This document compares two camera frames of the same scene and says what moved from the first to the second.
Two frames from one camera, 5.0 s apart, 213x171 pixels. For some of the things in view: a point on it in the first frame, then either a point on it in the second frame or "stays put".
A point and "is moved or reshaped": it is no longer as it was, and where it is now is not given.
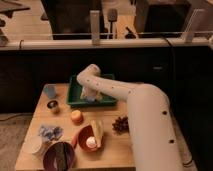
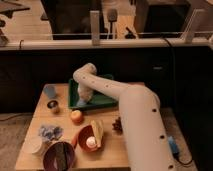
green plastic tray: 74,94 stays put
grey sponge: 90,98 is moved or reshaped
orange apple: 77,117 stays put
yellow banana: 98,127 stays put
